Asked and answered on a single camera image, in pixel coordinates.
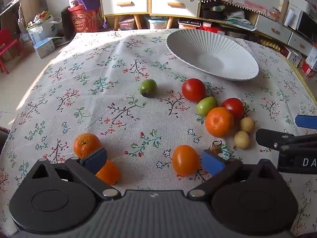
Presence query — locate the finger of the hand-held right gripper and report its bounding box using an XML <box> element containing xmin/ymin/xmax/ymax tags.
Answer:
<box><xmin>295</xmin><ymin>115</ymin><xmax>317</xmax><ymax>130</ymax></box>
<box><xmin>255</xmin><ymin>128</ymin><xmax>317</xmax><ymax>154</ymax></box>

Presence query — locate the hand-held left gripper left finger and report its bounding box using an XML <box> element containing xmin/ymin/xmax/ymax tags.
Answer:
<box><xmin>31</xmin><ymin>147</ymin><xmax>121</xmax><ymax>201</ymax></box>

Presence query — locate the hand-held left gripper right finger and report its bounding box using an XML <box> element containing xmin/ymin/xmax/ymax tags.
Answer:
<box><xmin>186</xmin><ymin>150</ymin><xmax>283</xmax><ymax>201</ymax></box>

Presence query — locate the mandarin orange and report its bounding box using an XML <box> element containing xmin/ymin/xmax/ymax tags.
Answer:
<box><xmin>73</xmin><ymin>133</ymin><xmax>102</xmax><ymax>158</ymax></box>
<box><xmin>95</xmin><ymin>160</ymin><xmax>121</xmax><ymax>185</ymax></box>

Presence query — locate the smooth orange tomato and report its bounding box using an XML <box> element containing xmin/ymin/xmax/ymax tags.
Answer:
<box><xmin>172</xmin><ymin>145</ymin><xmax>200</xmax><ymax>177</ymax></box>

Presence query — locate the small yellow fruit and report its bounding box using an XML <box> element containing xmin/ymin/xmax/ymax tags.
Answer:
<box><xmin>234</xmin><ymin>130</ymin><xmax>251</xmax><ymax>150</ymax></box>
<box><xmin>239</xmin><ymin>117</ymin><xmax>256</xmax><ymax>133</ymax></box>

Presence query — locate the large orange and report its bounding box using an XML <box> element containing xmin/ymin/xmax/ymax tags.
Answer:
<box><xmin>205</xmin><ymin>107</ymin><xmax>235</xmax><ymax>138</ymax></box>

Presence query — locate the small red tomato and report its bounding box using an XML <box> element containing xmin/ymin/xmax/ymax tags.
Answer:
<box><xmin>221</xmin><ymin>98</ymin><xmax>244</xmax><ymax>120</ymax></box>

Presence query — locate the green round fruit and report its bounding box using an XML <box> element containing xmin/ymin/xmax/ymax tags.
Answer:
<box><xmin>196</xmin><ymin>96</ymin><xmax>218</xmax><ymax>117</ymax></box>
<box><xmin>139</xmin><ymin>79</ymin><xmax>158</xmax><ymax>98</ymax></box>

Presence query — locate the white ribbed plate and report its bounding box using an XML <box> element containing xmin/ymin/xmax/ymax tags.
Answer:
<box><xmin>165</xmin><ymin>29</ymin><xmax>259</xmax><ymax>81</ymax></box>

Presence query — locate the brown dried calyx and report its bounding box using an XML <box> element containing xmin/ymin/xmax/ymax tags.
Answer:
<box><xmin>209</xmin><ymin>140</ymin><xmax>224</xmax><ymax>154</ymax></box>

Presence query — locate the large red tomato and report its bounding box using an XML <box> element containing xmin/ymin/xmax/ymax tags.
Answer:
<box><xmin>181</xmin><ymin>78</ymin><xmax>207</xmax><ymax>103</ymax></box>

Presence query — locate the floral tablecloth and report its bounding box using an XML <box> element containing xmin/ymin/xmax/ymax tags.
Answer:
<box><xmin>0</xmin><ymin>28</ymin><xmax>317</xmax><ymax>238</ymax></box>

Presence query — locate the microwave oven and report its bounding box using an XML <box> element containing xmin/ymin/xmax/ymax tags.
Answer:
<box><xmin>296</xmin><ymin>10</ymin><xmax>317</xmax><ymax>42</ymax></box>

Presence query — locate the low grey cabinet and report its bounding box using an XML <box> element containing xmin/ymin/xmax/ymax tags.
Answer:
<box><xmin>255</xmin><ymin>13</ymin><xmax>314</xmax><ymax>56</ymax></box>

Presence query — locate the cardboard tube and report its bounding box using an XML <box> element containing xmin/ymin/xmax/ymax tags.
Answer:
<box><xmin>279</xmin><ymin>0</ymin><xmax>291</xmax><ymax>18</ymax></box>

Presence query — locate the tissue box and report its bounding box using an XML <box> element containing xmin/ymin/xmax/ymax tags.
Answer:
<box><xmin>33</xmin><ymin>37</ymin><xmax>56</xmax><ymax>59</ymax></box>

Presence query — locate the pink cloth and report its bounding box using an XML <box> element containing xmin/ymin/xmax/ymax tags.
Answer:
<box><xmin>184</xmin><ymin>0</ymin><xmax>283</xmax><ymax>18</ymax></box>

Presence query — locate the black round case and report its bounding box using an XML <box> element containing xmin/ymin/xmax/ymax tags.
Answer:
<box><xmin>202</xmin><ymin>9</ymin><xmax>224</xmax><ymax>20</ymax></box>

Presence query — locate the white paper bag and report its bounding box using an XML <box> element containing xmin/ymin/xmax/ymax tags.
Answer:
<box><xmin>27</xmin><ymin>11</ymin><xmax>62</xmax><ymax>45</ymax></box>

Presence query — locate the red bucket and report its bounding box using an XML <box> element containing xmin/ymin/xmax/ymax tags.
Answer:
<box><xmin>68</xmin><ymin>4</ymin><xmax>99</xmax><ymax>33</ymax></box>

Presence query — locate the clear storage box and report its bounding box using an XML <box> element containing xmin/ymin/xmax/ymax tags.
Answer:
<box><xmin>118</xmin><ymin>16</ymin><xmax>137</xmax><ymax>31</ymax></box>
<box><xmin>146</xmin><ymin>17</ymin><xmax>171</xmax><ymax>30</ymax></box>

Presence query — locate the black chair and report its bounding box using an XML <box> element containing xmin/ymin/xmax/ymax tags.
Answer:
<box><xmin>61</xmin><ymin>6</ymin><xmax>76</xmax><ymax>41</ymax></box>

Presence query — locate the red plastic chair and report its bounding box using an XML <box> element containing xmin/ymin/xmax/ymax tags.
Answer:
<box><xmin>0</xmin><ymin>28</ymin><xmax>21</xmax><ymax>75</ymax></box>

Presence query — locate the white cabinet drawer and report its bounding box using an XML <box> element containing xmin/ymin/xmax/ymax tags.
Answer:
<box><xmin>151</xmin><ymin>0</ymin><xmax>200</xmax><ymax>18</ymax></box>
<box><xmin>101</xmin><ymin>0</ymin><xmax>148</xmax><ymax>16</ymax></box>

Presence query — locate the wooden shelf unit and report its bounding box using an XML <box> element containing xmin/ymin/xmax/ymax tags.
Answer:
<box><xmin>0</xmin><ymin>0</ymin><xmax>45</xmax><ymax>30</ymax></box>

